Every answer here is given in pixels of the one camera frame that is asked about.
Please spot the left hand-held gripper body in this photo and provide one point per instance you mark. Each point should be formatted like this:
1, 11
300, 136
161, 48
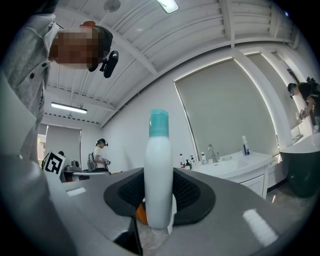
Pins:
53, 164

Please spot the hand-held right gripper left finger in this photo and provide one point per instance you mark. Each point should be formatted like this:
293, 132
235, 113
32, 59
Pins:
82, 210

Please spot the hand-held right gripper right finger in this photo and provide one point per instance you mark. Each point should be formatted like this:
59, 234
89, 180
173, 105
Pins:
225, 215

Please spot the white sink vanity cabinet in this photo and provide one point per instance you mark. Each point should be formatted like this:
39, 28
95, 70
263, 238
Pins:
240, 170

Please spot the white bottle with teal cap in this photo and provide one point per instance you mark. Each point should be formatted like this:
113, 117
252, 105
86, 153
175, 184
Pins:
158, 180

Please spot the grey machine on table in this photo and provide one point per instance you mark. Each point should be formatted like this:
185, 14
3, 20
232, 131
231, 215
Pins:
75, 165

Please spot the grey backpack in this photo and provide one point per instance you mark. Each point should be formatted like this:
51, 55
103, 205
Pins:
91, 162

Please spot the long ceiling light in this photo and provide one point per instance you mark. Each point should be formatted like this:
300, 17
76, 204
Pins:
68, 107

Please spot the orange plastic item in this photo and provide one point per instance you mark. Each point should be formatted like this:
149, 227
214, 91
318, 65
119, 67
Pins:
141, 212

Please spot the small white pump bottle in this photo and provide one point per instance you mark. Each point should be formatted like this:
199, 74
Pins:
203, 158

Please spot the white and blue pump bottle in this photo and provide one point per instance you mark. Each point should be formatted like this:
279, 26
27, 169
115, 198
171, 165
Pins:
192, 162

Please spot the chrome faucet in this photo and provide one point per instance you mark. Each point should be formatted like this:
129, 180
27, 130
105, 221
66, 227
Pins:
213, 153

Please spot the dark brown bottle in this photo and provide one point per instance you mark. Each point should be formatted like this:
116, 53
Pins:
187, 164

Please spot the red-capped white bottle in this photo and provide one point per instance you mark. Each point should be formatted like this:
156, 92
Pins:
182, 160

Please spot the white pump bottle blue label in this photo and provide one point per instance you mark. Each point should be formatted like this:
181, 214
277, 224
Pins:
245, 147

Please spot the dark green bathtub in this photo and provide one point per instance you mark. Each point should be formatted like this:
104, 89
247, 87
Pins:
303, 172

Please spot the large grey window blind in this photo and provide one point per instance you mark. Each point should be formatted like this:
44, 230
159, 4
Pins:
225, 107

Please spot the person's grey shirt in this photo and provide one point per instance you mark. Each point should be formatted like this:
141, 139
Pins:
27, 57

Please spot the person's head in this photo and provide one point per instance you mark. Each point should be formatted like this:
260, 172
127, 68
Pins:
75, 47

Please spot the narrow grey window blind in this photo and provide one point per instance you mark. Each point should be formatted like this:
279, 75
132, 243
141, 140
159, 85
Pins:
277, 87

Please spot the rectangular ceiling light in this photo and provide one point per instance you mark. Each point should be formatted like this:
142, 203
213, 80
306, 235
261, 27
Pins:
168, 5

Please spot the black head-mounted camera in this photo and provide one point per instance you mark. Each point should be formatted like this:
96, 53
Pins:
110, 64

